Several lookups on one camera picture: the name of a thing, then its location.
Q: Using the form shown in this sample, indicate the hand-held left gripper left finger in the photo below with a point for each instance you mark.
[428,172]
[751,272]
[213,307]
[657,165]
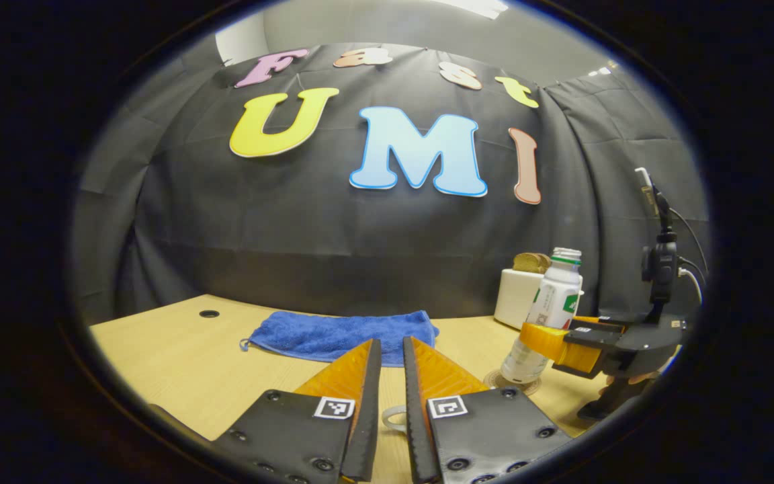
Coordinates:
[372,403]

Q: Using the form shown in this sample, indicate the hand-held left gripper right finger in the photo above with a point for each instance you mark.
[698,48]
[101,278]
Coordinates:
[414,417]

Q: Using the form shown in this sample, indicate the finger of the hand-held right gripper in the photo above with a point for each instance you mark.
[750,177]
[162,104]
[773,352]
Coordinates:
[602,320]
[548,343]

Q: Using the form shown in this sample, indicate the white ceramic teacup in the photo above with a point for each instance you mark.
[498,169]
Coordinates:
[394,408]

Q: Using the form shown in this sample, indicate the white plastic water bottle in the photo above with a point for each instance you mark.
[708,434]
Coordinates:
[551,302]

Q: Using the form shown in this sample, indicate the round brown coaster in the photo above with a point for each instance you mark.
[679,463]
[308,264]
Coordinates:
[494,384]

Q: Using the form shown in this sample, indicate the white toaster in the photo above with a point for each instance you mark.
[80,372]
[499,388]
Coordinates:
[514,296]

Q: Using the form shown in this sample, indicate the blue towel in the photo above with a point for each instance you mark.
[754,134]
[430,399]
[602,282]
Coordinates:
[340,333]

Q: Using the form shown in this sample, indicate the brown bread slice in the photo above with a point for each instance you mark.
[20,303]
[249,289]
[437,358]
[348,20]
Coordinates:
[525,263]
[545,261]

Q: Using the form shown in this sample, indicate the ceiling light panel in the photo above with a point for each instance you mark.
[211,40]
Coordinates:
[478,7]

